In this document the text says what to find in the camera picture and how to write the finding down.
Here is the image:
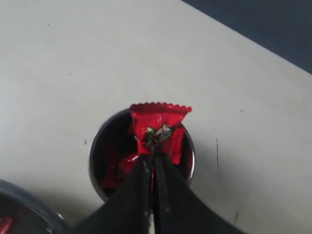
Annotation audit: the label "small steel cup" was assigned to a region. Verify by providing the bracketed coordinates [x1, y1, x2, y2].
[89, 109, 195, 202]

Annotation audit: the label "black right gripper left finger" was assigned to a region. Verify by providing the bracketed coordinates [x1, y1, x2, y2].
[73, 155, 153, 234]

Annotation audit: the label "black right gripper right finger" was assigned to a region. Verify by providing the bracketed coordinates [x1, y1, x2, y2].
[153, 153, 244, 234]

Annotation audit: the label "round steel plate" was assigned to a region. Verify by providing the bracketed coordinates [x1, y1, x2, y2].
[0, 180, 70, 234]

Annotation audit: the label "red candies inside cup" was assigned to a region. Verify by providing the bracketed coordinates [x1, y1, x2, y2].
[100, 124, 139, 189]

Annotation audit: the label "red candy top left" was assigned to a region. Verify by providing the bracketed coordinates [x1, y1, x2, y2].
[0, 216, 13, 234]

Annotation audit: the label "red candy wrapper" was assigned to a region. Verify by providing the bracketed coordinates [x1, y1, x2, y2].
[130, 102, 192, 165]

